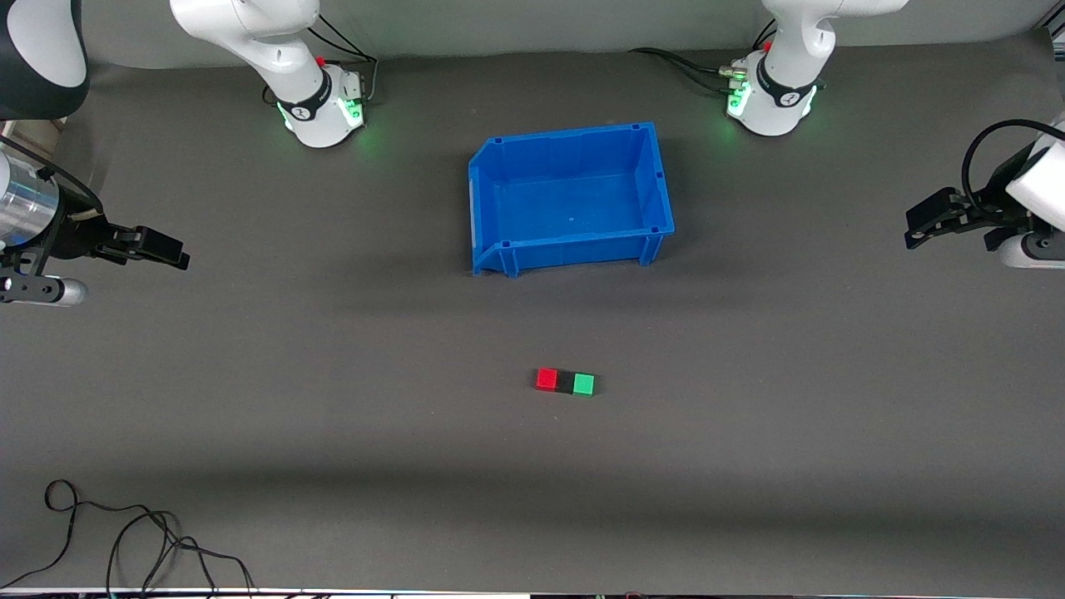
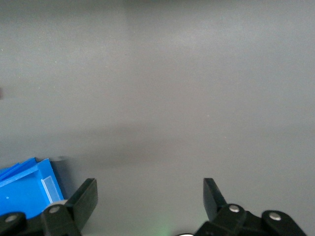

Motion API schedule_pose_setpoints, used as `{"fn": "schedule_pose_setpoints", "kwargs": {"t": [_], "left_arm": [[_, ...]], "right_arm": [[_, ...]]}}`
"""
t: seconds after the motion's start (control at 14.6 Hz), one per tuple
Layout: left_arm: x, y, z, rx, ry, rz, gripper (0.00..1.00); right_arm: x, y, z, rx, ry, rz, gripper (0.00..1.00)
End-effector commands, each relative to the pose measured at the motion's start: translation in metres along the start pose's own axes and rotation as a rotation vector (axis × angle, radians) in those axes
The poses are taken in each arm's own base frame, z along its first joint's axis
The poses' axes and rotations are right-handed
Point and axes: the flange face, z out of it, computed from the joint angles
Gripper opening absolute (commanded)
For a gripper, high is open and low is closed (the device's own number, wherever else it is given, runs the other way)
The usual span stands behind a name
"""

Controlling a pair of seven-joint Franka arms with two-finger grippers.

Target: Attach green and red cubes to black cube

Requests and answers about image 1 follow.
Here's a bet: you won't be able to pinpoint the beige cardboard box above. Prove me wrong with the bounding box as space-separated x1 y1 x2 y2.
0 118 69 141

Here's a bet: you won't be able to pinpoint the blue plastic storage bin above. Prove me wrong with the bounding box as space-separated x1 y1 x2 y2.
468 121 676 279

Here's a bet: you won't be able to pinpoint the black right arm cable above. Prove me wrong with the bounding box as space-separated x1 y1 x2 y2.
0 135 107 219

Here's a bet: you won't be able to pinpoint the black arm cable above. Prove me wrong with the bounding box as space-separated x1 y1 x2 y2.
0 135 107 219
960 120 1065 213

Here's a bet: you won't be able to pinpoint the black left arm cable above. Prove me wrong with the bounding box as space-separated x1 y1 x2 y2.
960 120 1065 213

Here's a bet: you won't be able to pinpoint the loose thin black cable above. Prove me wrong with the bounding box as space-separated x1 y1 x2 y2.
0 479 255 599

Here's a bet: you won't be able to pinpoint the black right arm base cables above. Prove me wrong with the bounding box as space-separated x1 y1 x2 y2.
306 12 380 106

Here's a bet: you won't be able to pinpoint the black arm base cables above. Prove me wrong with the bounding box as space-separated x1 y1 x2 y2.
306 12 380 106
627 15 780 94

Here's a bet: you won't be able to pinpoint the black left arm base cables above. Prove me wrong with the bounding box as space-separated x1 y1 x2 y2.
627 15 780 94

